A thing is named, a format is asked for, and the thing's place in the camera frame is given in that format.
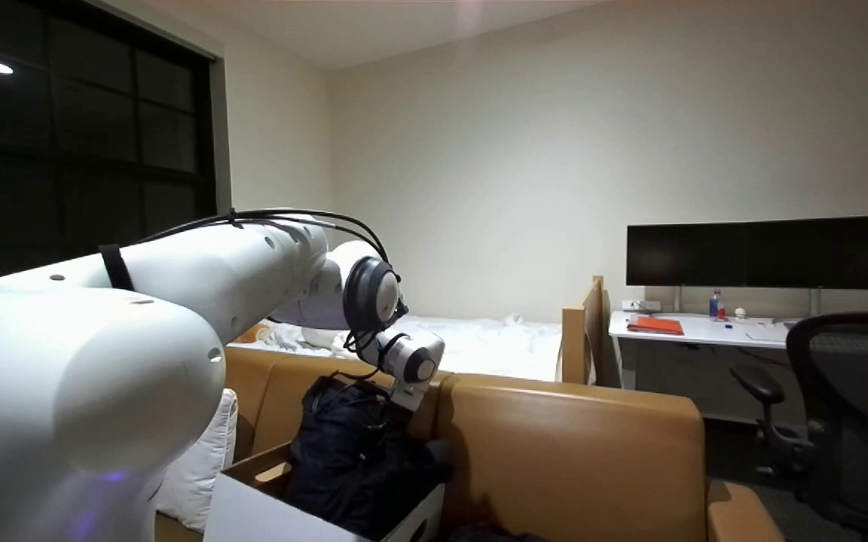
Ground dark blue jacket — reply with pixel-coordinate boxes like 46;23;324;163
279;369;549;542

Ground white cardboard box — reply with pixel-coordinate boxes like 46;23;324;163
201;438;448;542

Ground bed with white sheets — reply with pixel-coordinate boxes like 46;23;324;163
251;309;563;384

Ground red book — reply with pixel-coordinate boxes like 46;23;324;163
624;314;688;336

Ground brown leather sofa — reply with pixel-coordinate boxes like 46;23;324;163
221;344;790;542

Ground white desk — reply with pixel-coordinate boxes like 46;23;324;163
604;304;807;424

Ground white cushion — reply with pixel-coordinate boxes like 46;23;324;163
155;388;240;534

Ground wide black monitor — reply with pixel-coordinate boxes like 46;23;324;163
624;210;868;296

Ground dark framed window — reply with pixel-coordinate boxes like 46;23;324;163
0;0;222;280

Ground black mesh office chair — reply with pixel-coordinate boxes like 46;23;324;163
729;309;868;542

